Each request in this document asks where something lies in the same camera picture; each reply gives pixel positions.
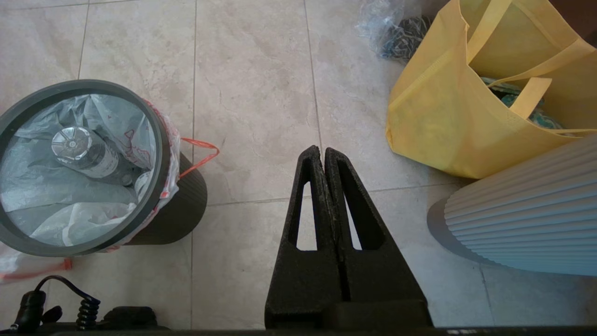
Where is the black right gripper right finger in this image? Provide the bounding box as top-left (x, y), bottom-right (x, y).
top-left (325, 147), bottom-right (427, 301)

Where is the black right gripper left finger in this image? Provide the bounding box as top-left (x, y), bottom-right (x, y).
top-left (265, 146), bottom-right (433, 329)

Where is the white bag with orange print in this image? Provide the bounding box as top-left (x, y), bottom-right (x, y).
top-left (0, 93), bottom-right (220, 283)

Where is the black trash bin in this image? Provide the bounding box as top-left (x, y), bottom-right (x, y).
top-left (126, 152), bottom-right (208, 246)

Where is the yellow fabric tote bag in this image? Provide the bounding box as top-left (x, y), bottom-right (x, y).
top-left (386, 0), bottom-right (597, 179)

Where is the clear bag with black items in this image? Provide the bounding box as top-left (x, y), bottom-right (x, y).
top-left (355, 0), bottom-right (432, 60)

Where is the grey ribbed bin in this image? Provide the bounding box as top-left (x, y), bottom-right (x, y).
top-left (427, 135), bottom-right (597, 277)

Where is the teal patterned packet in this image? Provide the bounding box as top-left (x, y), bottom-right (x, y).
top-left (483, 77), bottom-right (566, 131)

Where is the crumpled white plastic wrap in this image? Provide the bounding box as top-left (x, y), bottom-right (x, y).
top-left (30, 202), bottom-right (136, 247)

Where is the clear plastic bottle white label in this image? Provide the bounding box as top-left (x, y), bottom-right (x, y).
top-left (51, 126), bottom-right (120, 179)

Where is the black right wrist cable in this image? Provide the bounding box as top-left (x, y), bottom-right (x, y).
top-left (9, 275), bottom-right (101, 333)

